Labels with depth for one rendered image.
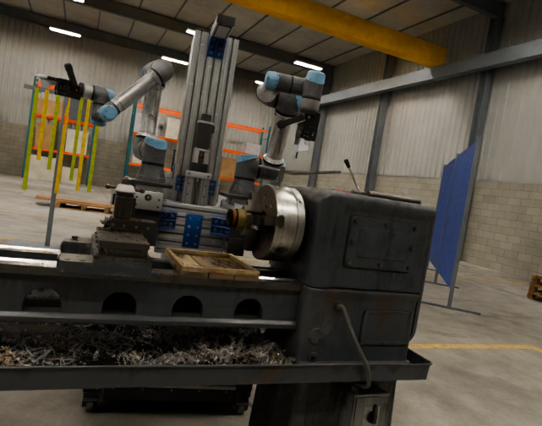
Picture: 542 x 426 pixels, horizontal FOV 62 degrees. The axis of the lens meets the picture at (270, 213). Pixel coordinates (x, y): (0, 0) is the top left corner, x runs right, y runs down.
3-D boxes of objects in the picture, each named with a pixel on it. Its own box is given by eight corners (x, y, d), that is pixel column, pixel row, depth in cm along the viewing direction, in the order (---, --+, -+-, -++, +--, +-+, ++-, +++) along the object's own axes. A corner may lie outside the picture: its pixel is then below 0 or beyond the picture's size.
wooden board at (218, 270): (231, 262, 204) (232, 253, 203) (259, 281, 170) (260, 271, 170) (164, 256, 192) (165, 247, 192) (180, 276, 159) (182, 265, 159)
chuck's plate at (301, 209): (268, 248, 209) (281, 182, 204) (295, 272, 181) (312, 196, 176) (260, 248, 208) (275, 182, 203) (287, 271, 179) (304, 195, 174)
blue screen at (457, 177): (407, 265, 1014) (425, 161, 1002) (445, 272, 994) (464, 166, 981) (418, 302, 616) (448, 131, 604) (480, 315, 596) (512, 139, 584)
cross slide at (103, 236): (135, 237, 192) (137, 227, 191) (148, 258, 152) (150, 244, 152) (93, 233, 185) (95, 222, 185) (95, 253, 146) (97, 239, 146)
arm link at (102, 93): (113, 106, 230) (116, 89, 229) (91, 101, 223) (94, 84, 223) (109, 106, 236) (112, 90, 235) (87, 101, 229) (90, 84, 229)
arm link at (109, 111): (184, 71, 234) (111, 128, 216) (175, 73, 243) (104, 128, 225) (172, 51, 229) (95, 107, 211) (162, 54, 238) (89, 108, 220)
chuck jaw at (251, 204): (265, 219, 192) (262, 196, 199) (269, 213, 188) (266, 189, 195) (240, 215, 188) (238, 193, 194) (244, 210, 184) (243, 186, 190)
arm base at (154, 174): (135, 178, 242) (139, 160, 241) (164, 182, 246) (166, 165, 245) (134, 179, 227) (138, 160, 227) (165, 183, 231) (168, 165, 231)
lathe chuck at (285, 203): (260, 248, 208) (275, 182, 203) (287, 271, 179) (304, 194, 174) (243, 246, 204) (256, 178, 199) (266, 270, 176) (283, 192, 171)
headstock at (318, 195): (366, 271, 241) (379, 199, 239) (429, 296, 198) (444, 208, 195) (265, 262, 218) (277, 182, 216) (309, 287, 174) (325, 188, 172)
